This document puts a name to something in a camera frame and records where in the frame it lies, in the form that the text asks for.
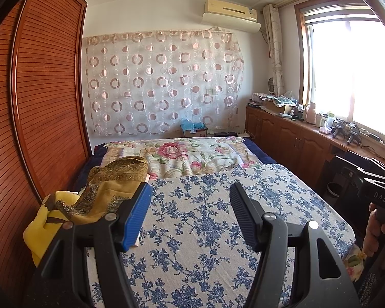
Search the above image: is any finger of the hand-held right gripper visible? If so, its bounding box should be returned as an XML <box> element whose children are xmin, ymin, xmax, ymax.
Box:
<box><xmin>346</xmin><ymin>150</ymin><xmax>385</xmax><ymax>179</ymax></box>
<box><xmin>334</xmin><ymin>155</ymin><xmax>366</xmax><ymax>183</ymax></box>

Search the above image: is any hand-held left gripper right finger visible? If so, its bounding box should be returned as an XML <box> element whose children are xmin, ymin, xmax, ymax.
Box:
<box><xmin>229</xmin><ymin>183</ymin><xmax>361</xmax><ymax>308</ymax></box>

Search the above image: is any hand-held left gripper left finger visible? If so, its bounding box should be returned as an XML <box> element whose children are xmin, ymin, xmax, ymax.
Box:
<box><xmin>35</xmin><ymin>182</ymin><xmax>153</xmax><ymax>308</ymax></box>

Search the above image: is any golden patterned garment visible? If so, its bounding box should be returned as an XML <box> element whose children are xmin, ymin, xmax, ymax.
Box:
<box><xmin>53</xmin><ymin>156</ymin><xmax>149</xmax><ymax>225</ymax></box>

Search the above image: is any person's right hand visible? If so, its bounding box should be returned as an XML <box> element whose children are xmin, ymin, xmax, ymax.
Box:
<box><xmin>362</xmin><ymin>202</ymin><xmax>385</xmax><ymax>258</ymax></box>

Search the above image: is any dark waste bin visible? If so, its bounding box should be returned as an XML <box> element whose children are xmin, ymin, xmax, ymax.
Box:
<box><xmin>326</xmin><ymin>182</ymin><xmax>342</xmax><ymax>198</ymax></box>

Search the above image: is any black handheld device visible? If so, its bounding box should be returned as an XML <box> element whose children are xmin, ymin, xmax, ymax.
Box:
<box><xmin>346</xmin><ymin>128</ymin><xmax>361</xmax><ymax>145</ymax></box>
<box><xmin>332</xmin><ymin>121</ymin><xmax>347</xmax><ymax>139</ymax></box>

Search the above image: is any blue floral bed cover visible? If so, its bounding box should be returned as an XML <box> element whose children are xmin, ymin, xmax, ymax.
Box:
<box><xmin>83</xmin><ymin>163</ymin><xmax>356</xmax><ymax>308</ymax></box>

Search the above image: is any pale floral bedsheet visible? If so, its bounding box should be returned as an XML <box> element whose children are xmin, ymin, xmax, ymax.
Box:
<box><xmin>343</xmin><ymin>244</ymin><xmax>368</xmax><ymax>275</ymax></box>

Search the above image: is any long wooden cabinet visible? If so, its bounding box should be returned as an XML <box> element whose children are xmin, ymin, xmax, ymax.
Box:
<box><xmin>245</xmin><ymin>104</ymin><xmax>385</xmax><ymax>199</ymax></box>

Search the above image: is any pink floral quilt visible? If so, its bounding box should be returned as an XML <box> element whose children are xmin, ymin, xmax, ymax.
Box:
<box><xmin>103</xmin><ymin>136</ymin><xmax>264</xmax><ymax>180</ymax></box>

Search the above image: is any dark patterned cloth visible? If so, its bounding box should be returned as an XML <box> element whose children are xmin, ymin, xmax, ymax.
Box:
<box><xmin>356</xmin><ymin>271</ymin><xmax>382</xmax><ymax>308</ymax></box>

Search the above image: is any wood-framed window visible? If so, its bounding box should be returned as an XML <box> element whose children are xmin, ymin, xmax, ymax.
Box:
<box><xmin>293</xmin><ymin>0</ymin><xmax>385</xmax><ymax>151</ymax></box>

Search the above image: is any cardboard box with blue bag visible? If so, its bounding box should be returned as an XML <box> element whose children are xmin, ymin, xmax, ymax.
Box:
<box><xmin>180</xmin><ymin>118</ymin><xmax>208</xmax><ymax>138</ymax></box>

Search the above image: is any pile of household clutter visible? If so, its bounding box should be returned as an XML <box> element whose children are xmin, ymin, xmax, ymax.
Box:
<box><xmin>248</xmin><ymin>91</ymin><xmax>297</xmax><ymax>114</ymax></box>

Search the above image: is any yellow plush toy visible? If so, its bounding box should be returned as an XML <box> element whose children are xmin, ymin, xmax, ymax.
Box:
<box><xmin>22</xmin><ymin>191</ymin><xmax>84</xmax><ymax>267</ymax></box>

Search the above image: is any circle-patterned sheer curtain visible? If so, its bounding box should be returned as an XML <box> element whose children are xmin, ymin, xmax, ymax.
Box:
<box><xmin>82</xmin><ymin>27</ymin><xmax>246</xmax><ymax>137</ymax></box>

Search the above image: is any pale window curtain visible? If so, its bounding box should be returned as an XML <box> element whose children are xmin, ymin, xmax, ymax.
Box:
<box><xmin>262</xmin><ymin>4</ymin><xmax>286</xmax><ymax>98</ymax></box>

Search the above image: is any wooden louvered wardrobe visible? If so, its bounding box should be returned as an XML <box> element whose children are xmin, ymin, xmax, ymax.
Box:
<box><xmin>0</xmin><ymin>0</ymin><xmax>95</xmax><ymax>296</ymax></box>

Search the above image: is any wall air conditioner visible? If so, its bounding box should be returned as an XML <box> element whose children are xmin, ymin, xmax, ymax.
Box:
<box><xmin>202</xmin><ymin>0</ymin><xmax>262</xmax><ymax>33</ymax></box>

